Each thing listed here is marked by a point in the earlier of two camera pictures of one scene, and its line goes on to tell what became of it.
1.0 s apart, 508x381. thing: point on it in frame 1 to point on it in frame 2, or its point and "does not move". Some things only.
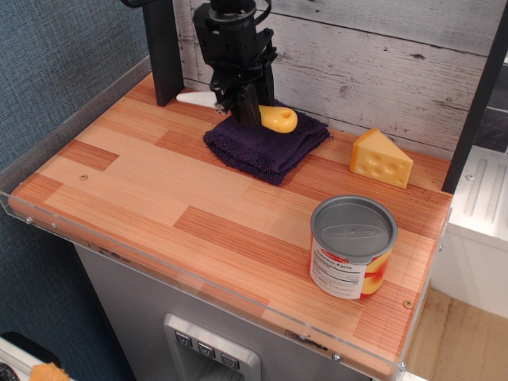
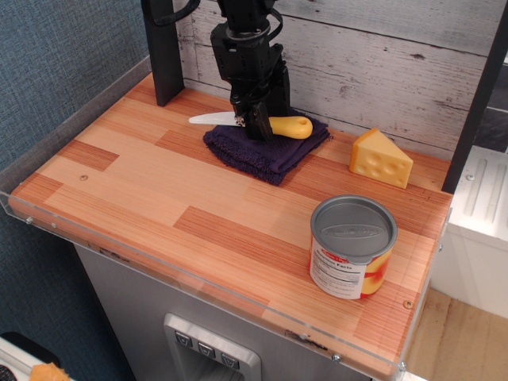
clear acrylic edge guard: x=259 y=314 does not move
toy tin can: x=351 y=238 does not move
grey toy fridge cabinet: x=171 y=330 does not move
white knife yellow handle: x=274 y=118 to x=286 y=127
